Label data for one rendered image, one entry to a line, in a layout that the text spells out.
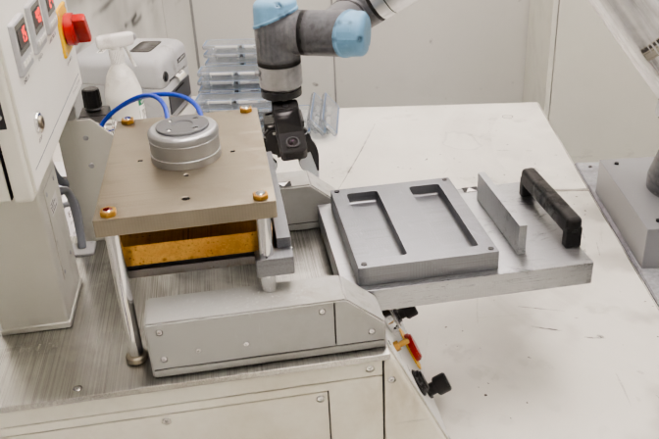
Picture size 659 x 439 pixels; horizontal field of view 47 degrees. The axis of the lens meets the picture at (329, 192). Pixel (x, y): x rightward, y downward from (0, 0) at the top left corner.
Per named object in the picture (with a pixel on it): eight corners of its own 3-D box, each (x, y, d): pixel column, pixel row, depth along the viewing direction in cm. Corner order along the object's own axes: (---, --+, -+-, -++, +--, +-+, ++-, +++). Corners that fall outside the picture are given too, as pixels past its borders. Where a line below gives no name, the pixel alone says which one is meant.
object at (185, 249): (116, 280, 81) (99, 201, 77) (130, 189, 101) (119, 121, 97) (277, 261, 83) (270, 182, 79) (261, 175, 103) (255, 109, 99)
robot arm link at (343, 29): (376, -1, 129) (313, -1, 132) (360, 16, 120) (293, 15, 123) (377, 45, 133) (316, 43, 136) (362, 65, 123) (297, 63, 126)
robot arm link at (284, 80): (303, 68, 128) (254, 72, 127) (305, 93, 130) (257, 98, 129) (299, 55, 135) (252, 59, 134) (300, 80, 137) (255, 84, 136)
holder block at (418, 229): (358, 287, 87) (358, 268, 86) (330, 206, 105) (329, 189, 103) (498, 268, 89) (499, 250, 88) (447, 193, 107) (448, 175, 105)
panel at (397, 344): (451, 447, 93) (386, 344, 85) (394, 306, 120) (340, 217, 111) (466, 439, 93) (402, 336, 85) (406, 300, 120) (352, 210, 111)
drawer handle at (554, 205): (565, 249, 92) (568, 219, 90) (518, 193, 105) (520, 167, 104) (581, 247, 92) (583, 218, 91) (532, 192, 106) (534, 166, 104)
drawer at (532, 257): (346, 321, 88) (343, 264, 84) (319, 228, 107) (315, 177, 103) (590, 289, 91) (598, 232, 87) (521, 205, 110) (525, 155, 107)
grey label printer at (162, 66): (75, 127, 183) (60, 59, 176) (107, 98, 201) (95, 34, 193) (173, 128, 180) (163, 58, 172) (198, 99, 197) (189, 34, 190)
